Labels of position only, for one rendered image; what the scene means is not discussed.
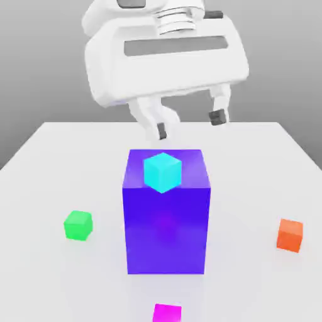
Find small magenta cube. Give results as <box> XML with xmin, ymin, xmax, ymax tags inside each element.
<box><xmin>152</xmin><ymin>303</ymin><xmax>182</xmax><ymax>322</ymax></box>

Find small green cube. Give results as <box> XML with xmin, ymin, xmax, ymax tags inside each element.
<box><xmin>63</xmin><ymin>210</ymin><xmax>94</xmax><ymax>242</ymax></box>

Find small cyan cube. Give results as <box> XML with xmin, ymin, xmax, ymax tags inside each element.
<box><xmin>143</xmin><ymin>152</ymin><xmax>182</xmax><ymax>194</ymax></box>

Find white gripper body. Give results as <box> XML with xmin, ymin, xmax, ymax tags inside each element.
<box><xmin>84</xmin><ymin>14</ymin><xmax>250</xmax><ymax>109</ymax></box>

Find small orange cube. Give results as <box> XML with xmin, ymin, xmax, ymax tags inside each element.
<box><xmin>275</xmin><ymin>218</ymin><xmax>304</xmax><ymax>253</ymax></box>

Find large blue box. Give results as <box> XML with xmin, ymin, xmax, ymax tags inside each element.
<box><xmin>122</xmin><ymin>148</ymin><xmax>211</xmax><ymax>275</ymax></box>

